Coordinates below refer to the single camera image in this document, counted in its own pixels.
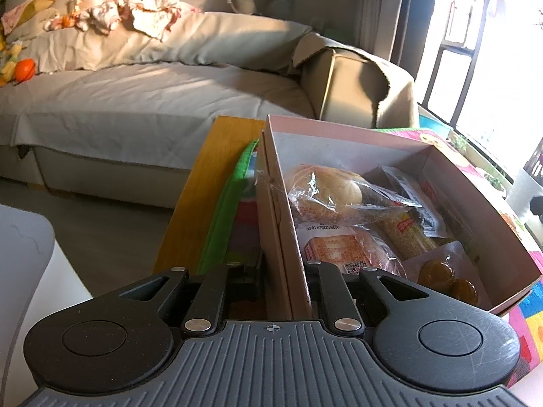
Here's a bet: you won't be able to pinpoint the yellow plush toy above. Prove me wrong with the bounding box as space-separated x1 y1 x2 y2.
0 34 24 88

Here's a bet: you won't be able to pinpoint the white container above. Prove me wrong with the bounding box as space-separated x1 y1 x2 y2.
507 167 543 221

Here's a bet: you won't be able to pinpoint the wooden table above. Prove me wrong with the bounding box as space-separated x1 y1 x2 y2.
153 115 268 276

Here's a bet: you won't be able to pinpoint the black framed window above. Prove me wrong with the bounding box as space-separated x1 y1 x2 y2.
418 0 543 179

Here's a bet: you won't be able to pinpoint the grey covered sofa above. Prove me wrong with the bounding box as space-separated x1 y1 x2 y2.
0 0 420 198

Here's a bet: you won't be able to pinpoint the clear packet of brown cakes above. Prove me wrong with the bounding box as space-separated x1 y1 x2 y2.
401 241 480 306

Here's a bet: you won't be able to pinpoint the small orange toys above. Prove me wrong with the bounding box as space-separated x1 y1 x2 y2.
44 11 86 32

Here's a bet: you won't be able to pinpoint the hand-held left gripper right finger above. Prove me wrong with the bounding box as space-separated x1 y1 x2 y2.
303 258 431 333

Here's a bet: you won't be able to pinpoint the pink cloth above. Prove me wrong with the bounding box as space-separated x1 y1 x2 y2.
0 0 62 30

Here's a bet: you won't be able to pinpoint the pink cardboard box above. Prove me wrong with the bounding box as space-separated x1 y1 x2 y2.
255 114 543 318

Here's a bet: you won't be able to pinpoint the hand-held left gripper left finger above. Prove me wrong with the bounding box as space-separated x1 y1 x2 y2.
114 248 266 333

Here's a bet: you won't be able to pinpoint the dark curtain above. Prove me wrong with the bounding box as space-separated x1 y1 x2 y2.
360 0 437 106

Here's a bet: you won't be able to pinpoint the orange label bread packet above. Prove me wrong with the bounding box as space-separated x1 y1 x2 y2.
297 222 408 280

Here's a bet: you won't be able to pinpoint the clear white snack packet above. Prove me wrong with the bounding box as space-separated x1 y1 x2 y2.
365 165 450 238

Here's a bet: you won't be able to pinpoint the vacuum-packed corn cob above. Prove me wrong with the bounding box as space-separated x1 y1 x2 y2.
377 210 446 259

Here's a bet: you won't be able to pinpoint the orange ball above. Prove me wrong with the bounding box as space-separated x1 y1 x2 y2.
15 58 37 82

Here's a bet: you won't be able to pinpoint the colourful cartoon printed mat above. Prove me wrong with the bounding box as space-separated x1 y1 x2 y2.
197 127 543 391

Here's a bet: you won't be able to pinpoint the crumpled floral cloth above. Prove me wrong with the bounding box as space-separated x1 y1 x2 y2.
76 0 202 43

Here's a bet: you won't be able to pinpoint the round bun in clear packet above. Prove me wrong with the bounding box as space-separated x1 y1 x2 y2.
286 163 423 225

